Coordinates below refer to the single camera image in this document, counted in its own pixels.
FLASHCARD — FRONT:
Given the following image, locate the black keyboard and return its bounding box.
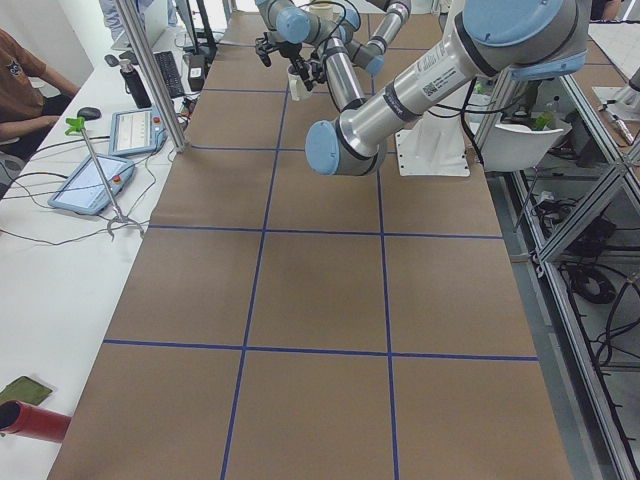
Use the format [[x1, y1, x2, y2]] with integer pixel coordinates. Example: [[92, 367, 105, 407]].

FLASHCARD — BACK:
[[154, 51, 185, 98]]

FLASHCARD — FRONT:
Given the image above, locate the red cylinder bottle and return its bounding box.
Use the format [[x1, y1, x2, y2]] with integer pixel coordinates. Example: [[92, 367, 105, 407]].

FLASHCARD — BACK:
[[1, 400, 71, 443]]

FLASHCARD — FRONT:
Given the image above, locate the white cup with handle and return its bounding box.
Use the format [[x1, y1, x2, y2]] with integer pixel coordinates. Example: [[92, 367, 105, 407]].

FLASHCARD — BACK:
[[287, 65, 312, 101]]

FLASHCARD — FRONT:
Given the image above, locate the black camera cable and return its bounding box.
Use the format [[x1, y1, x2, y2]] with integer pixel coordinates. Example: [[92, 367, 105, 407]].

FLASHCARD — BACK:
[[304, 0, 351, 66]]

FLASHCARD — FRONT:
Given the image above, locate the green cloth pouch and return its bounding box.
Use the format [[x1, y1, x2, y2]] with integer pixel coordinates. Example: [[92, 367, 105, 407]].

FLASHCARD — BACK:
[[0, 376, 53, 406]]

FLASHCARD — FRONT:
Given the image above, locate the aluminium frame post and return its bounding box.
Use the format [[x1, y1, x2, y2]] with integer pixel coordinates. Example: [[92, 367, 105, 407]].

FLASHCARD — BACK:
[[114, 0, 187, 153]]

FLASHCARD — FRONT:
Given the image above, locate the person in brown shirt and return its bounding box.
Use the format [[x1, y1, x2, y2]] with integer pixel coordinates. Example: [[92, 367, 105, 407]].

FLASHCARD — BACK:
[[1, 31, 79, 161]]

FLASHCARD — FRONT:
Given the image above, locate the upper teach pendant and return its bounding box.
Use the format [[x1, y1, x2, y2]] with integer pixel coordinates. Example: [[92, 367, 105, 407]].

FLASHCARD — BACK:
[[109, 106, 167, 157]]

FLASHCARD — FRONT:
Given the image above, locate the white chair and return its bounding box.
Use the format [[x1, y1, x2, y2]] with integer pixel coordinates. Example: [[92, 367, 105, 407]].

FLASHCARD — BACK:
[[481, 123, 565, 172]]

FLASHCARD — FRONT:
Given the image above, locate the black water bottle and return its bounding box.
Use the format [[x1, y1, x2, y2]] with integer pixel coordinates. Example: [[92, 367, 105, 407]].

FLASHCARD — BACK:
[[119, 59, 152, 109]]

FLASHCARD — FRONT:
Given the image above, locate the black computer mouse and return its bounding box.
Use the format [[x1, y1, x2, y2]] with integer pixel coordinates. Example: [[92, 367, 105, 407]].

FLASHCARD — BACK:
[[77, 107, 102, 121]]

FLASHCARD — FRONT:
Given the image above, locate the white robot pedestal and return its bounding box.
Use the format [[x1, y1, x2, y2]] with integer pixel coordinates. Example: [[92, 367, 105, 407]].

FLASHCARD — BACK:
[[395, 107, 470, 177]]

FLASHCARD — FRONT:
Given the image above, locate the cream plastic bin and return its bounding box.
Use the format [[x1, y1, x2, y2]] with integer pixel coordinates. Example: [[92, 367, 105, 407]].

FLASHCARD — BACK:
[[308, 3, 334, 20]]

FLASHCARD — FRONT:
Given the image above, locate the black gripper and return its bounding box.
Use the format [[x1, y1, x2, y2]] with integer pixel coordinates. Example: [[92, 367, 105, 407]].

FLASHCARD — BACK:
[[279, 41, 314, 91]]

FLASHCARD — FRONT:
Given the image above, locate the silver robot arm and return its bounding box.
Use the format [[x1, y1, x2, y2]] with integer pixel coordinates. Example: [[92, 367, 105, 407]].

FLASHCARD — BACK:
[[255, 1, 591, 176], [345, 0, 412, 77]]

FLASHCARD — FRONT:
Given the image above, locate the teach pendant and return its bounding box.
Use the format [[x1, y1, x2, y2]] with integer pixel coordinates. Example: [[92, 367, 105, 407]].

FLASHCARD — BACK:
[[109, 106, 167, 157], [47, 154, 135, 215]]

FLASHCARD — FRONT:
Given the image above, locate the lower teach pendant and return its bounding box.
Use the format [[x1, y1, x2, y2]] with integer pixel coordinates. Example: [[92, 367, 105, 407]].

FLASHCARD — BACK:
[[47, 154, 135, 215]]

